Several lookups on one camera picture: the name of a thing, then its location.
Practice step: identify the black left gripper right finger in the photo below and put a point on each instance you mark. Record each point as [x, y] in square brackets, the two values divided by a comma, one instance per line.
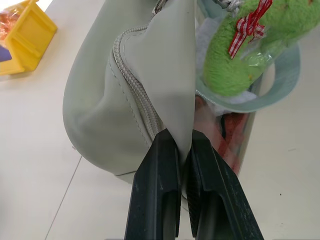
[222, 197]

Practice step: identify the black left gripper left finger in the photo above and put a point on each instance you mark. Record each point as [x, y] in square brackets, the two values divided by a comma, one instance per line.
[152, 190]

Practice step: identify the pale green zip pouch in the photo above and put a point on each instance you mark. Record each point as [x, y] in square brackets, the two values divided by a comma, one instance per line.
[105, 105]

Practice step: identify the yellow plastic bin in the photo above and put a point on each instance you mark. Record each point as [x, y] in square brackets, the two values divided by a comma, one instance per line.
[27, 37]

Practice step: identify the purple packet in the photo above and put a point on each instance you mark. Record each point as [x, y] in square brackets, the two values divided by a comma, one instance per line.
[4, 53]

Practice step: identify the orange snack bag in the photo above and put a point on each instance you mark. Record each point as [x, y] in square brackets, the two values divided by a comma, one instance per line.
[7, 22]

